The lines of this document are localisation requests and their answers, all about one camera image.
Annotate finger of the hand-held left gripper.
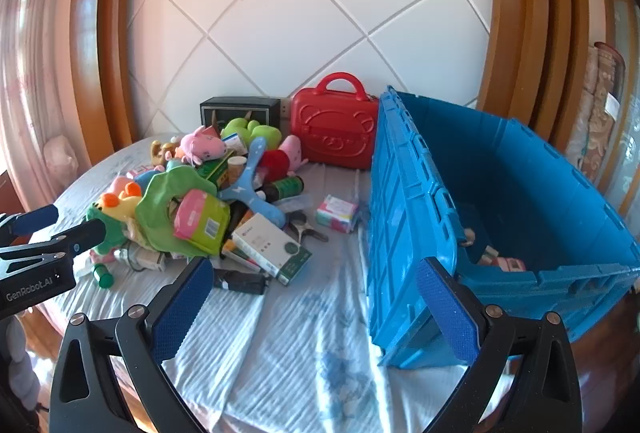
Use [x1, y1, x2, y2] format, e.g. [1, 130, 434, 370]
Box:
[0, 218, 108, 275]
[0, 204, 59, 246]

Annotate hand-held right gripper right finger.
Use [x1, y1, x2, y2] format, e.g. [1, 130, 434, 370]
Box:
[416, 257, 583, 433]

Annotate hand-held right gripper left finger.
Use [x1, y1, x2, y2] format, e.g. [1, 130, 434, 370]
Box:
[49, 257, 216, 433]

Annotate pink green wet wipes pack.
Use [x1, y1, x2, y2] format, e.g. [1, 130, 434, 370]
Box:
[172, 189, 231, 254]

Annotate blue plastic storage crate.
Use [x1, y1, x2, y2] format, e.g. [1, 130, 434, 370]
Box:
[366, 85, 640, 369]

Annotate person's left forearm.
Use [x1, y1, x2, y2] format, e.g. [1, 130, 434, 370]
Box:
[0, 310, 41, 414]

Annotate round wooden desktop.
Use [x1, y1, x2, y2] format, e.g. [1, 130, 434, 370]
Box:
[30, 293, 631, 414]

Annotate dark green plush toy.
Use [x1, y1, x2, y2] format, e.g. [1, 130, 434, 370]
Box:
[86, 205, 131, 256]

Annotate yellow orange toy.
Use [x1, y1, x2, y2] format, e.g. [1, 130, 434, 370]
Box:
[97, 183, 143, 219]

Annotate small green capped bottle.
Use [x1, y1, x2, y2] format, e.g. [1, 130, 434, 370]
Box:
[92, 263, 116, 290]

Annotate pink pig plush blue shirt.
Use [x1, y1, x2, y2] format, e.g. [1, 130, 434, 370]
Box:
[109, 169, 168, 196]

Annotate black device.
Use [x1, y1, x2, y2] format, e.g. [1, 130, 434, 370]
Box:
[214, 269, 268, 296]

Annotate small pink box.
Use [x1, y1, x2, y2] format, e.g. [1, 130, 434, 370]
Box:
[482, 248, 528, 274]

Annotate white green medicine box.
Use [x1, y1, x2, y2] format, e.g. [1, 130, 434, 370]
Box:
[231, 212, 313, 286]

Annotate brown plush toy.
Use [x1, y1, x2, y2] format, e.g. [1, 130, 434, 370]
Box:
[150, 136, 183, 166]

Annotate pale pink curtain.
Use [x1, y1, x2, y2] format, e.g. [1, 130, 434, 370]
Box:
[0, 0, 101, 224]

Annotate blue boomerang toy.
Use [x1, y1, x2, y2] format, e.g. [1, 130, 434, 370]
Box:
[218, 136, 301, 229]

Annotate green yellow box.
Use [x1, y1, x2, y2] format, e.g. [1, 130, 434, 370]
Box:
[197, 156, 236, 186]

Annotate pink pig plush orange dress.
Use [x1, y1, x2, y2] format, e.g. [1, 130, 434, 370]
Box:
[175, 125, 228, 164]

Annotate colourful tissue packet bundle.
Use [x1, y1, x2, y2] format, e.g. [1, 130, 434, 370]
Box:
[316, 194, 361, 234]

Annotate paper cup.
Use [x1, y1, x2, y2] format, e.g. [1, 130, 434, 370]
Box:
[227, 156, 248, 186]

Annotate clear plastic bag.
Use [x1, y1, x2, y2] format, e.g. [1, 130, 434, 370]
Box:
[272, 194, 316, 214]

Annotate dark green bottle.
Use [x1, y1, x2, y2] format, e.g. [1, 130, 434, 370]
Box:
[260, 174, 306, 204]

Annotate light green plush toy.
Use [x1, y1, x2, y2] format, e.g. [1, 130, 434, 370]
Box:
[220, 117, 281, 154]

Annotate pink pig plush red dress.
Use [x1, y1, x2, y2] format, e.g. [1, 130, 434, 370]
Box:
[260, 135, 308, 178]

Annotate black box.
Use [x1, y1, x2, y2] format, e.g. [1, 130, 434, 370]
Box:
[199, 96, 282, 134]

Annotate red toy suitcase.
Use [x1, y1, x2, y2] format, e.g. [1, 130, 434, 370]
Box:
[290, 72, 381, 171]

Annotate black handled pliers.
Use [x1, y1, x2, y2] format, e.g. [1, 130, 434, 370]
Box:
[285, 210, 331, 244]

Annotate brown wooden wall frame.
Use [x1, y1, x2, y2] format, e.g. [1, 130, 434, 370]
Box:
[70, 0, 151, 164]
[475, 0, 616, 154]

